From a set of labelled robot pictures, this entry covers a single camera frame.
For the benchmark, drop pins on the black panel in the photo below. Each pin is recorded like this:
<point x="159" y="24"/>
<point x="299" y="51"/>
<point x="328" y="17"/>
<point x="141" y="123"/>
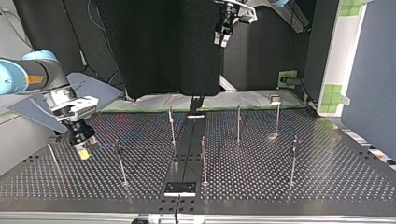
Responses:
<point x="162" y="46"/>

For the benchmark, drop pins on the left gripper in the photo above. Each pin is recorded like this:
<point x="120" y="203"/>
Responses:
<point x="226" y="20"/>

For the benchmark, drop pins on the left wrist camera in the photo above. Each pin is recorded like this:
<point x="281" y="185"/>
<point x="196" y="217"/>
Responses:
<point x="246" y="12"/>

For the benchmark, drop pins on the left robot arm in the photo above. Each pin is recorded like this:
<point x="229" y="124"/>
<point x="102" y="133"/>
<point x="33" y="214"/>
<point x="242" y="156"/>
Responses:
<point x="289" y="17"/>

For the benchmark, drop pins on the metal post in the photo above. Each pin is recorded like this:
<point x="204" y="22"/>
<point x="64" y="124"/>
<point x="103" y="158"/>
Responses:
<point x="204" y="161"/>
<point x="53" y="154"/>
<point x="172" y="124"/>
<point x="120" y="161"/>
<point x="239" y="123"/>
<point x="293" y="158"/>

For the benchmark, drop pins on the grey board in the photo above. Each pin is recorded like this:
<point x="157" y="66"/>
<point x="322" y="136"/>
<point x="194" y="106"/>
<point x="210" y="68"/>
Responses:
<point x="90" y="88"/>

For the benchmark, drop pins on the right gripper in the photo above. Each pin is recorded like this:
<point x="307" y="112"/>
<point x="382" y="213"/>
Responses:
<point x="79" y="130"/>

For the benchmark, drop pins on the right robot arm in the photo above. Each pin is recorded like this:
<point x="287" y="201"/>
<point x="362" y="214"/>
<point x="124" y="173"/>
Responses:
<point x="37" y="74"/>

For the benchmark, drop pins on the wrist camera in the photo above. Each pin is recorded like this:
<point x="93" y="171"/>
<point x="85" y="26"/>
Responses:
<point x="246" y="12"/>
<point x="81" y="107"/>

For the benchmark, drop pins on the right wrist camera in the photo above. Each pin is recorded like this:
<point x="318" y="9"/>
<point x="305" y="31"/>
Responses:
<point x="81" y="107"/>

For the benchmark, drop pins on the connector holder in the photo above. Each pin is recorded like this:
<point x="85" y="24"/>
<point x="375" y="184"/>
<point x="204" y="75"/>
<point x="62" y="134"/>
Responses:
<point x="275" y="99"/>

